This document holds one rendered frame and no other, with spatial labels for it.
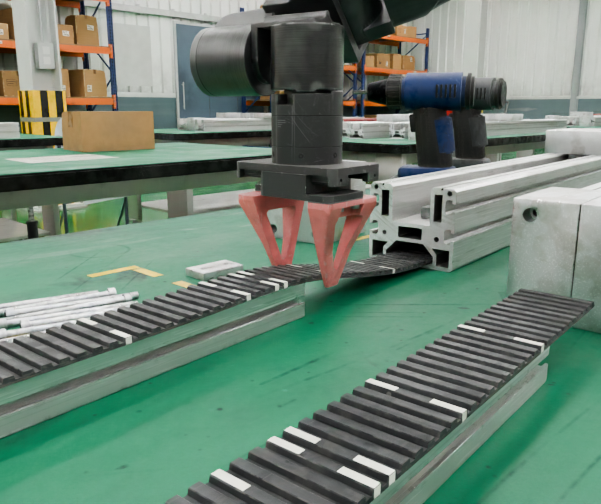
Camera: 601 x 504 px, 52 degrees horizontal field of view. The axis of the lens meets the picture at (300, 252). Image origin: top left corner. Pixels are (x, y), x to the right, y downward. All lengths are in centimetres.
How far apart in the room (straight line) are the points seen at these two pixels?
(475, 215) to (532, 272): 18
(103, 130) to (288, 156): 207
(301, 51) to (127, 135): 212
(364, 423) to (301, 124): 27
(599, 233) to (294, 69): 25
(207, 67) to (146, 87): 1209
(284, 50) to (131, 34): 1207
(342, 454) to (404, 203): 47
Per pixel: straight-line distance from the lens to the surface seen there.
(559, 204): 50
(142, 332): 38
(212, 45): 53
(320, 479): 23
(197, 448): 32
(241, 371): 40
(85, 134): 250
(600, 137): 117
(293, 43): 48
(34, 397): 37
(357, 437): 26
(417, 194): 71
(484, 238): 71
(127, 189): 200
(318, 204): 46
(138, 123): 259
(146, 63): 1264
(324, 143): 48
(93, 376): 38
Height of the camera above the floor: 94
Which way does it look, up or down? 13 degrees down
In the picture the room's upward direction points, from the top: straight up
